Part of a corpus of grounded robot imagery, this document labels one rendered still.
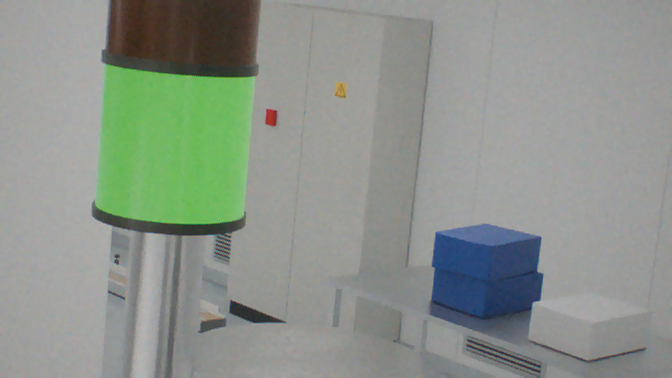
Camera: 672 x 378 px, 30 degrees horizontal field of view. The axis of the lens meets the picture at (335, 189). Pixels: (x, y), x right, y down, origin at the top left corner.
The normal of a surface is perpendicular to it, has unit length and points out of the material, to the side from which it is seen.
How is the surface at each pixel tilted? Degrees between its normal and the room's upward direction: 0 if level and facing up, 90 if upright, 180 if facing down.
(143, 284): 90
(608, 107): 90
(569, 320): 90
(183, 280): 90
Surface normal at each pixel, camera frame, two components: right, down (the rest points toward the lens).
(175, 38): 0.04, 0.18
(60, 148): 0.68, 0.19
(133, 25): -0.55, 0.09
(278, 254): -0.73, 0.05
